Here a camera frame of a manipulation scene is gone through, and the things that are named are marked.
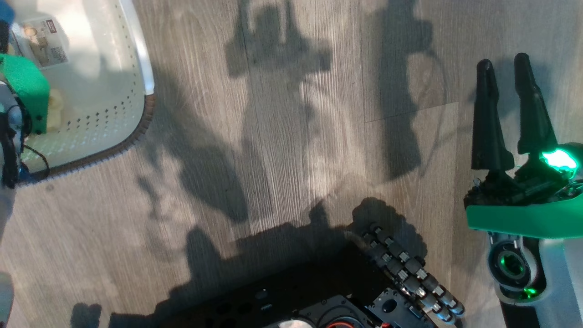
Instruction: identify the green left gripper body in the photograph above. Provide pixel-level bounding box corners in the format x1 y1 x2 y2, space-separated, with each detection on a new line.
0 54 51 135

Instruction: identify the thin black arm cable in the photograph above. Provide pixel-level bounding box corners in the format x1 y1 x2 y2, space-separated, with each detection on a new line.
0 107 51 188

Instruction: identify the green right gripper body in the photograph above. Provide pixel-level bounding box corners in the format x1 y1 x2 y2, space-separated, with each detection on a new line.
464 143 583 240

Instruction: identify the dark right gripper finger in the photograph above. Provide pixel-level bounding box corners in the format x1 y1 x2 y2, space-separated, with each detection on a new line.
514 53 558 156
471 59 515 171

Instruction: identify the paper basket sticker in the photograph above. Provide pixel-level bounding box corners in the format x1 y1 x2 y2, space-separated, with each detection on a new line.
11 18 69 68

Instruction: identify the pale yellow baby garment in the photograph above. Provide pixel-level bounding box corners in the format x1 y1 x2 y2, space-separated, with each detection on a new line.
45 87 64 133

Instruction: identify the white perforated basket brown rim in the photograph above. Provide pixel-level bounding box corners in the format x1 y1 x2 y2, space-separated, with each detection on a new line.
0 0 156 184

